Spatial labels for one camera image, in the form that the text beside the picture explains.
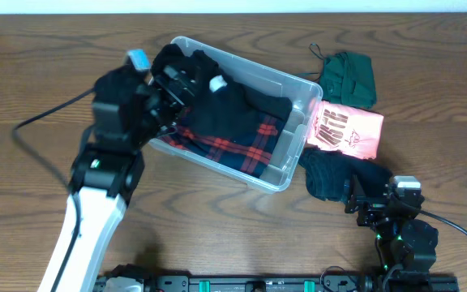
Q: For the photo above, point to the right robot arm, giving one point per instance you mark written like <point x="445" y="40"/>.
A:
<point x="405" y="244"/>

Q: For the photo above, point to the coral printed t-shirt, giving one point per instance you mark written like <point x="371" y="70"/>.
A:
<point x="340" y="128"/>

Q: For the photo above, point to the red navy plaid garment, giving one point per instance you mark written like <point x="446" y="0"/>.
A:
<point x="249" y="153"/>

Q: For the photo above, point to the dark green garment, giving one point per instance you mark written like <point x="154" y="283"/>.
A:
<point x="347" y="78"/>

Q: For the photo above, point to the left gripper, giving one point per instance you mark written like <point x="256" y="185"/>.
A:
<point x="175" y="89"/>

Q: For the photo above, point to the black t-shirt with tag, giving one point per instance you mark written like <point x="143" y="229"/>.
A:
<point x="221" y="107"/>

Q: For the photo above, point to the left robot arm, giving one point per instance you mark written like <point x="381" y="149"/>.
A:
<point x="101" y="186"/>

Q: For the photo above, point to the black mounting rail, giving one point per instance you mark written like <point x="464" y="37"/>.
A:
<point x="134" y="278"/>

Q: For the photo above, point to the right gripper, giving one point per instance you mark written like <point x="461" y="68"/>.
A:
<point x="374" y="205"/>

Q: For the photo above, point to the black ribbed folded garment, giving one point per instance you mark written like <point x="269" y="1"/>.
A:
<point x="329" y="174"/>

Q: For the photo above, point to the clear plastic storage bin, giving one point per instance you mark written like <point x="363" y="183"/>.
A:
<point x="305" y="96"/>

